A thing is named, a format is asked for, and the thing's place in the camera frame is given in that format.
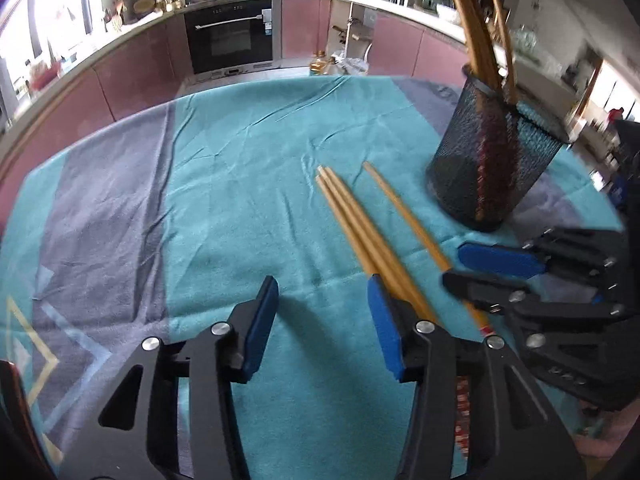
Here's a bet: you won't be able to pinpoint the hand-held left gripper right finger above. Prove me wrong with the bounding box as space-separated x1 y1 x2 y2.
366 275 586 480

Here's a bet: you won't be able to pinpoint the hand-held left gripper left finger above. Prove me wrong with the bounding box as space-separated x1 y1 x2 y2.
60 276 279 480

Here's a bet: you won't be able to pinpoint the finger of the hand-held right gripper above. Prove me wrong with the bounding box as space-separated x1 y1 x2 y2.
441 271 623 321
457 229 623 286

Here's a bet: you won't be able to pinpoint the black mesh utensil holder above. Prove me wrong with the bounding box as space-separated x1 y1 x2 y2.
426 63 571 232

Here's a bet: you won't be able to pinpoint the plain brown wooden chopstick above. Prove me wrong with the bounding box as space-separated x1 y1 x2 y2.
438 0 481 81

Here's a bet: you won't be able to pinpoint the teal and grey tablecloth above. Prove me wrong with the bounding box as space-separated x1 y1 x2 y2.
0 75 631 480

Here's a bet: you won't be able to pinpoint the pink base cabinets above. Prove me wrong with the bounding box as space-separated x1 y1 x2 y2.
0 25 193 201
280 0 551 106

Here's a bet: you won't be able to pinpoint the white plastic bag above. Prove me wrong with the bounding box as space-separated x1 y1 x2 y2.
337 52 371 77

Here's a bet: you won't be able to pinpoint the cooking oil bottle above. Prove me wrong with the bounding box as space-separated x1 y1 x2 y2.
307 51 336 78

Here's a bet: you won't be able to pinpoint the black built-in oven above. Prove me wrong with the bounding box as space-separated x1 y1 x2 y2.
182 0 282 76

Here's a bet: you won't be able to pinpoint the kitchen window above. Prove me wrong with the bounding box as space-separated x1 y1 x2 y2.
0 0 93 86

